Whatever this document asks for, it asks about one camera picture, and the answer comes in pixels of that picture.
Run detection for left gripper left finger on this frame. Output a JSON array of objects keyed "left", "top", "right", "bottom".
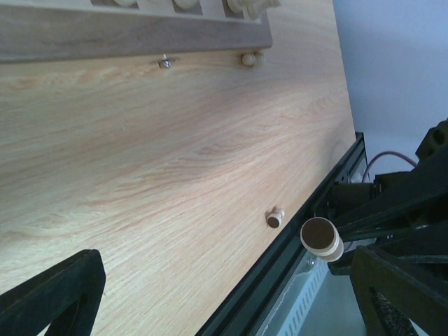
[{"left": 1, "top": 249, "right": 106, "bottom": 335}]

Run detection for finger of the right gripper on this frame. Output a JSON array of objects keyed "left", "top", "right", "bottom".
[
  {"left": 328, "top": 223, "right": 447, "bottom": 277},
  {"left": 334, "top": 185, "right": 447, "bottom": 233}
]

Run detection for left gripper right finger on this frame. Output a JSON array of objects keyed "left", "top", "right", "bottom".
[{"left": 350, "top": 246, "right": 447, "bottom": 335}]

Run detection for light chess piece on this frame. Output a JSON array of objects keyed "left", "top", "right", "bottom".
[
  {"left": 265, "top": 206, "right": 285, "bottom": 229},
  {"left": 300, "top": 217, "right": 344, "bottom": 263}
]

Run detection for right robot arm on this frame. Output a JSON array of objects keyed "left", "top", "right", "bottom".
[{"left": 333, "top": 120, "right": 447, "bottom": 271}]

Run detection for light pawn beside board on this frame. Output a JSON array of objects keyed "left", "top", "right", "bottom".
[{"left": 240, "top": 52, "right": 265, "bottom": 68}]

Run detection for metal board clasp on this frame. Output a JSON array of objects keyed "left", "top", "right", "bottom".
[{"left": 150, "top": 54, "right": 180, "bottom": 69}]

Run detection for light pieces on board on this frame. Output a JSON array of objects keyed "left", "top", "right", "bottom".
[{"left": 112, "top": 1, "right": 281, "bottom": 21}]

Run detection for wooden chessboard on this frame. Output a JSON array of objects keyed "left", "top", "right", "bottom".
[{"left": 1, "top": 1, "right": 272, "bottom": 63}]

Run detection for light blue cable duct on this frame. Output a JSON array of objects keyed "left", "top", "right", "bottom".
[{"left": 276, "top": 260, "right": 328, "bottom": 335}]

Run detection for black aluminium rail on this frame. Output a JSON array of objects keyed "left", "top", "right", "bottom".
[{"left": 197, "top": 132, "right": 365, "bottom": 335}]

